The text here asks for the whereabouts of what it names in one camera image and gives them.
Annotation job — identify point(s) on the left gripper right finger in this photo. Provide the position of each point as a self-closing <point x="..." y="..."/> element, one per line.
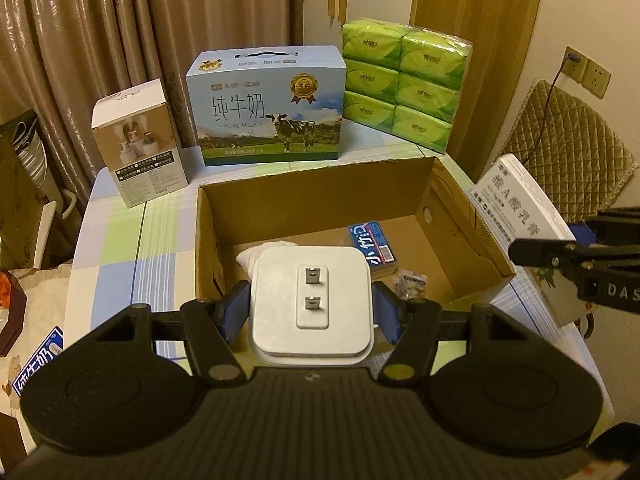
<point x="411" y="327"/>

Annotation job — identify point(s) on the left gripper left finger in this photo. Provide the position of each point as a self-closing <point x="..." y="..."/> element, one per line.
<point x="210" y="327"/>

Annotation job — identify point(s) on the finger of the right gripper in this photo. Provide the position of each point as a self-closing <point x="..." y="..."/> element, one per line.
<point x="560" y="254"/>
<point x="582" y="233"/>

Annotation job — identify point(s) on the small printed packet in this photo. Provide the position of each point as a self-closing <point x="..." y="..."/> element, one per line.
<point x="409" y="285"/>

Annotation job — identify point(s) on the white medicine box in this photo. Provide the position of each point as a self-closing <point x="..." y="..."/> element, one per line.
<point x="514" y="206"/>

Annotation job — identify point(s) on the white towel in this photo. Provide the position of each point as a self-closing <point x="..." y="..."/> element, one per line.
<point x="247" y="259"/>

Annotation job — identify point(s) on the white power adapter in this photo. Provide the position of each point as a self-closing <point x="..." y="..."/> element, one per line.
<point x="311" y="306"/>

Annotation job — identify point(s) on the blue gum box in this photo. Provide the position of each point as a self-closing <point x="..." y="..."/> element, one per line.
<point x="370" y="240"/>

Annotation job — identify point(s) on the quilted brown chair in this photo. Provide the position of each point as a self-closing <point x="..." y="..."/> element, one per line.
<point x="571" y="152"/>

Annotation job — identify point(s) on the checkered tablecloth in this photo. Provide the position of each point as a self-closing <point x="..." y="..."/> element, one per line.
<point x="147" y="253"/>

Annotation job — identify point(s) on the brown cardboard box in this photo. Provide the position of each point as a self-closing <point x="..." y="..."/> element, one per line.
<point x="428" y="221"/>

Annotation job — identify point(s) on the flat blue milk carton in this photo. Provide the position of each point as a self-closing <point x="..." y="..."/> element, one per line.
<point x="51" y="347"/>

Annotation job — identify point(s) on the dark wooden tray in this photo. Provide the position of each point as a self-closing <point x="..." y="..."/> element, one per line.
<point x="13" y="305"/>

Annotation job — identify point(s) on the white humidifier product box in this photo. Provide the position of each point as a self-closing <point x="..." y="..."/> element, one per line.
<point x="137" y="141"/>

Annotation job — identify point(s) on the brown paper bag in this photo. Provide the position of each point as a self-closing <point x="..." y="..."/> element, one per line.
<point x="33" y="231"/>

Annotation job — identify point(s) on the blue milk carton box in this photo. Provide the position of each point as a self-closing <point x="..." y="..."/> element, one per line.
<point x="272" y="104"/>

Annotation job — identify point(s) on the green tissue pack bundle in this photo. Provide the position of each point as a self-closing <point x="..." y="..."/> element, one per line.
<point x="404" y="80"/>

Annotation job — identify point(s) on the brown curtain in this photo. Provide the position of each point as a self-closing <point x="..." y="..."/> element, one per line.
<point x="58" y="57"/>

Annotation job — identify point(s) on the wall power outlet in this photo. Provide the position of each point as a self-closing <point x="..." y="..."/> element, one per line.
<point x="591" y="75"/>

